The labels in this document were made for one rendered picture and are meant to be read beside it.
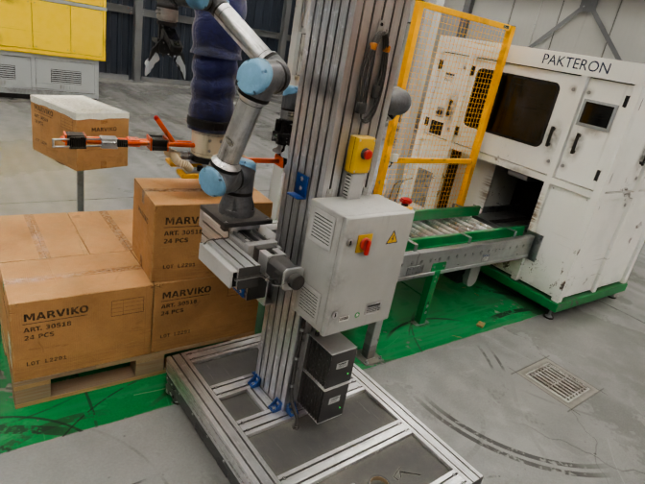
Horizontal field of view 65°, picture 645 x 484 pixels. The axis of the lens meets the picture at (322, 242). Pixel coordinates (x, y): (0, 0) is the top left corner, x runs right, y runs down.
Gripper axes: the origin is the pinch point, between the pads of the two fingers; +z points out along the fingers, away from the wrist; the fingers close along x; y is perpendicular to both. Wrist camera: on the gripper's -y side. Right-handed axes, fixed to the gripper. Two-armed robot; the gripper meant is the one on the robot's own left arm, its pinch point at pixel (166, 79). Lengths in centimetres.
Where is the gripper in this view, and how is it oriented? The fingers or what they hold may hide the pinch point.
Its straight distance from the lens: 208.1
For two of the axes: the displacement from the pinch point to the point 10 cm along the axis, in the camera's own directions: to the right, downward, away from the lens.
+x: -7.8, 1.1, -6.1
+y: -6.0, -4.0, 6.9
